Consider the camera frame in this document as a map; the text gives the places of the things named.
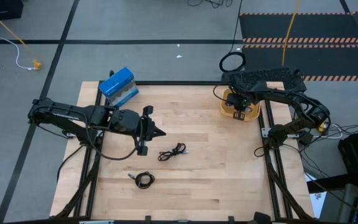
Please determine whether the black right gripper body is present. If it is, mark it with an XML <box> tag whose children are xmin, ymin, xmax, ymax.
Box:
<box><xmin>227</xmin><ymin>90</ymin><xmax>256</xmax><ymax>121</ymax></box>

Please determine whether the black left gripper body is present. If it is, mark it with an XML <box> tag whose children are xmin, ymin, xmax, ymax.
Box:
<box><xmin>137</xmin><ymin>105</ymin><xmax>155</xmax><ymax>156</ymax></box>

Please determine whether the black knotted USB-C cable bundle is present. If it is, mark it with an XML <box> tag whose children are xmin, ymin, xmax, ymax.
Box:
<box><xmin>157</xmin><ymin>142</ymin><xmax>190</xmax><ymax>162</ymax></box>

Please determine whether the black round USB-C cable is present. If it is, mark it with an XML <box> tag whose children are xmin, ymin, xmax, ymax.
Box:
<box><xmin>127</xmin><ymin>171</ymin><xmax>156</xmax><ymax>190</ymax></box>

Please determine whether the yellow plastic bin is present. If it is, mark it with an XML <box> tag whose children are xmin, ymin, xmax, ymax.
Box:
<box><xmin>219</xmin><ymin>88</ymin><xmax>262</xmax><ymax>122</ymax></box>

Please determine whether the blue DualShock controller box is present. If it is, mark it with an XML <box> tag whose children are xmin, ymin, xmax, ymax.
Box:
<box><xmin>99</xmin><ymin>67</ymin><xmax>139</xmax><ymax>108</ymax></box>

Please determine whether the black hazard-striped floor mat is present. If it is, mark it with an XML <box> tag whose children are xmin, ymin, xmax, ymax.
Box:
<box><xmin>239</xmin><ymin>11</ymin><xmax>358</xmax><ymax>82</ymax></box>

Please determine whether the dark computer desk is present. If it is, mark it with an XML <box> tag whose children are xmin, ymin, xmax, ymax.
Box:
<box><xmin>318</xmin><ymin>183</ymin><xmax>358</xmax><ymax>224</ymax></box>

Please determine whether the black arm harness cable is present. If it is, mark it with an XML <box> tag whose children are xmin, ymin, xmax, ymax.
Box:
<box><xmin>84</xmin><ymin>118</ymin><xmax>145</xmax><ymax>161</ymax></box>
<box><xmin>213</xmin><ymin>83</ymin><xmax>234</xmax><ymax>103</ymax></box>

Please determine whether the black aluminium table frame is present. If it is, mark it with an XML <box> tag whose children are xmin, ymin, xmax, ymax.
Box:
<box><xmin>53</xmin><ymin>80</ymin><xmax>315</xmax><ymax>224</ymax></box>

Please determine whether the black hanging cable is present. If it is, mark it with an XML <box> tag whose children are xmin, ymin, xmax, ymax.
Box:
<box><xmin>218</xmin><ymin>0</ymin><xmax>247</xmax><ymax>73</ymax></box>

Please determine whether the yellow hanging cable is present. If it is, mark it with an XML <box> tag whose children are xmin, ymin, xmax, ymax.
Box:
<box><xmin>282</xmin><ymin>0</ymin><xmax>301</xmax><ymax>68</ymax></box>

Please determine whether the yellow cable with plug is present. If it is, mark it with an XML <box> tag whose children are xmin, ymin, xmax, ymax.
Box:
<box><xmin>0</xmin><ymin>2</ymin><xmax>42</xmax><ymax>70</ymax></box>

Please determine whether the white floor cable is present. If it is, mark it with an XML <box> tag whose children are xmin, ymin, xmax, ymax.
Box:
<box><xmin>0</xmin><ymin>0</ymin><xmax>34</xmax><ymax>71</ymax></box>

